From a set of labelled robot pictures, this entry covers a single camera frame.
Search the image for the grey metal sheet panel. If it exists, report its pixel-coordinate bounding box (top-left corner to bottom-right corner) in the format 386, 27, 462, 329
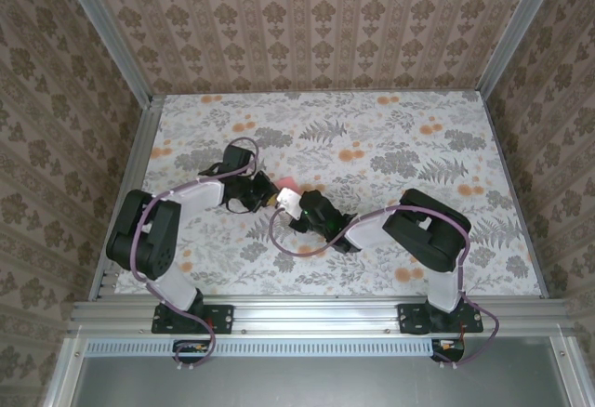
73, 353, 573, 407

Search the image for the floral patterned table cover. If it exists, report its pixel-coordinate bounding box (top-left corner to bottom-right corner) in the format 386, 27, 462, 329
113, 91, 545, 296

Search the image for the left gripper black cable loop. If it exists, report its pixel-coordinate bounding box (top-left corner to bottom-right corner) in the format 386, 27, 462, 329
221, 195, 253, 216

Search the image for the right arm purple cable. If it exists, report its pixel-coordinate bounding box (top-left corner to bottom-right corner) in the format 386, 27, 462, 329
270, 206, 500, 371

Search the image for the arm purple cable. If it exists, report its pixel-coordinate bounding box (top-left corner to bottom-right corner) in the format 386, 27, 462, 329
131, 136, 261, 372
270, 206, 500, 371

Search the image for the long aluminium frame rail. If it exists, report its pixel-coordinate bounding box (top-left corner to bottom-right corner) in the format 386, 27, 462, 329
67, 298, 577, 337

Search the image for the aluminium table side rail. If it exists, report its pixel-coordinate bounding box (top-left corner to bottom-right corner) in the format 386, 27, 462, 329
87, 95, 164, 301

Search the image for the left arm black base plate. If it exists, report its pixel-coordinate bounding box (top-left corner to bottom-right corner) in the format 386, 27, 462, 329
152, 303, 234, 335

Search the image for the white slotted cable duct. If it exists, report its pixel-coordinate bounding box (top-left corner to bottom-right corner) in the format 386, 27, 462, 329
85, 336, 436, 356

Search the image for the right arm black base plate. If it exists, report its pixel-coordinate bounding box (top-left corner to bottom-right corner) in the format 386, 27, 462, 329
397, 303, 484, 335

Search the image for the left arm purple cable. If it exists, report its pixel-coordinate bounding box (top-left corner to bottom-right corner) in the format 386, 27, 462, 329
131, 136, 261, 372

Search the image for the black electronics box with wires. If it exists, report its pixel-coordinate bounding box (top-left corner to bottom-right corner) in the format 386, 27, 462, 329
430, 335, 467, 362
172, 339, 211, 364

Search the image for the aluminium frame post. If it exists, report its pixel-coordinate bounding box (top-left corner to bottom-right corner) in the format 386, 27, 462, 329
474, 0, 563, 97
59, 0, 157, 110

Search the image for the aluminium panel edge rail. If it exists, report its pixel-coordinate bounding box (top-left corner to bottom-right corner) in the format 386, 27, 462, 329
42, 337, 89, 407
548, 335, 589, 407

